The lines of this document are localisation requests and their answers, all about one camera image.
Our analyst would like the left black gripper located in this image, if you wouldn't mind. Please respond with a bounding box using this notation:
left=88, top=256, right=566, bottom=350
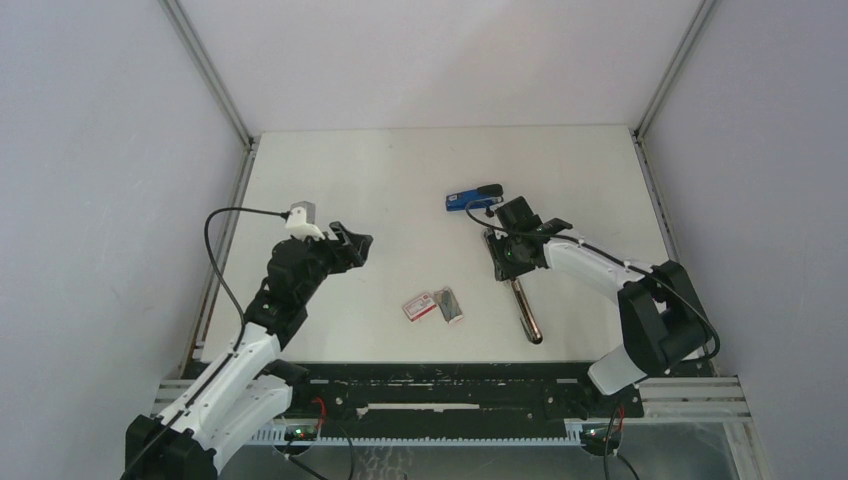
left=293, top=222, right=370, bottom=304

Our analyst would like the blue black stapler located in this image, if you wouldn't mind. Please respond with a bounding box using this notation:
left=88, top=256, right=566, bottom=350
left=445, top=183, right=504, bottom=212

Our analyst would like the silver white stapler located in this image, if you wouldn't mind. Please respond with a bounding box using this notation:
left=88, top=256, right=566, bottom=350
left=482, top=229, right=545, bottom=346

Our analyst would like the staple box tray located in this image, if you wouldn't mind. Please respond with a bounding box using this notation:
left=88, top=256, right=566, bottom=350
left=433, top=287, right=464, bottom=324

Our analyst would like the red white staple box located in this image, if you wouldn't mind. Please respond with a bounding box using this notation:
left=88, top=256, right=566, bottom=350
left=402, top=293, right=437, bottom=322

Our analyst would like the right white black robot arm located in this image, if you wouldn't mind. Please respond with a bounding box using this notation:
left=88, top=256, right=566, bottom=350
left=485, top=196, right=720, bottom=416

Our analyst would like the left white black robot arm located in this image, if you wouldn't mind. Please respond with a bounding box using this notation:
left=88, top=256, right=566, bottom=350
left=122, top=222, right=373, bottom=479

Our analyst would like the left green circuit board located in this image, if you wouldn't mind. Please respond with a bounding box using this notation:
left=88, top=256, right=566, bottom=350
left=284, top=426, right=320, bottom=444

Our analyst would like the green circuit board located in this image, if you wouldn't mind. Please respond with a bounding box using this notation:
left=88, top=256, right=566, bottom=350
left=580, top=428, right=621, bottom=448
left=284, top=426, right=320, bottom=444

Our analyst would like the right green circuit board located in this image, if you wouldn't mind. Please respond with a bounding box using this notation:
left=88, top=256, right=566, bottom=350
left=580, top=428, right=621, bottom=448

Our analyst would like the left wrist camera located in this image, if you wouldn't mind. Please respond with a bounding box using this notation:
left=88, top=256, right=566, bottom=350
left=285, top=201, right=326, bottom=241

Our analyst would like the right aluminium frame post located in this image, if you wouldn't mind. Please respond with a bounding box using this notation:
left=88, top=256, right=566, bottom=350
left=630, top=0, right=722, bottom=260

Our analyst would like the aluminium frame post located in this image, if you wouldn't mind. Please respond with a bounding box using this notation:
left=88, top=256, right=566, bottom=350
left=159, top=0, right=255, bottom=360
left=630, top=0, right=722, bottom=260

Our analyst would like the left aluminium frame post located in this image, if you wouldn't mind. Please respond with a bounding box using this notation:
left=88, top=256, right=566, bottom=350
left=159, top=0, right=255, bottom=360

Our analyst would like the white slotted cable duct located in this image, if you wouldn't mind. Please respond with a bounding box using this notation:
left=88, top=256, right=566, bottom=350
left=246, top=422, right=586, bottom=447

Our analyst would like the aluminium front rail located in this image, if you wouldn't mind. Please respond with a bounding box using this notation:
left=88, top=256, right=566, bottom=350
left=155, top=376, right=753, bottom=425

